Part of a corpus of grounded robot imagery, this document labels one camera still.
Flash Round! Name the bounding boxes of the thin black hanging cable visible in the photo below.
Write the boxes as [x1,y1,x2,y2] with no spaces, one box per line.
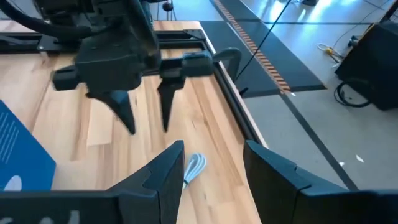
[234,0,292,82]

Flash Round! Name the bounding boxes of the blue cardboard box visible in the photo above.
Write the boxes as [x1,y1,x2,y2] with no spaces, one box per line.
[0,99,57,192]

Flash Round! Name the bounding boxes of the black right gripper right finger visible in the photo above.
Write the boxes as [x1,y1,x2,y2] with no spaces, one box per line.
[243,139,398,224]

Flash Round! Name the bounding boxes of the black mat with orange stripes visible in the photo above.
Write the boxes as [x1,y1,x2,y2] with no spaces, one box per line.
[200,0,327,99]

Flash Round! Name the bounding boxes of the coiled black floor cable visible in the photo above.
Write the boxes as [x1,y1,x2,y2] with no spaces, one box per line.
[333,77,373,109]

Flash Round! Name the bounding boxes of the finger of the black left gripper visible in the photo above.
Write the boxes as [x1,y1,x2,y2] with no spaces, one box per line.
[86,90,137,136]
[156,83,187,134]

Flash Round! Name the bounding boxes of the white USB-C cable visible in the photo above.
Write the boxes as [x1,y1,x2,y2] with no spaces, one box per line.
[182,152,208,190]

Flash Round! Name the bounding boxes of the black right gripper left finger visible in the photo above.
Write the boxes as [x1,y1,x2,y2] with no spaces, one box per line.
[0,139,186,224]

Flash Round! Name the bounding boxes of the grey curved clamp handle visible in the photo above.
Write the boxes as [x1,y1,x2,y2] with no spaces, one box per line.
[212,47,243,82]

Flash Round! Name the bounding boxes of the black floor cabinet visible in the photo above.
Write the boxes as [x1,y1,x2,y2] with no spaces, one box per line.
[335,20,398,111]

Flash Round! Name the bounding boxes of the white cord with yellow plug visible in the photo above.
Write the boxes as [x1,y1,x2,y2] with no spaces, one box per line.
[317,42,345,63]

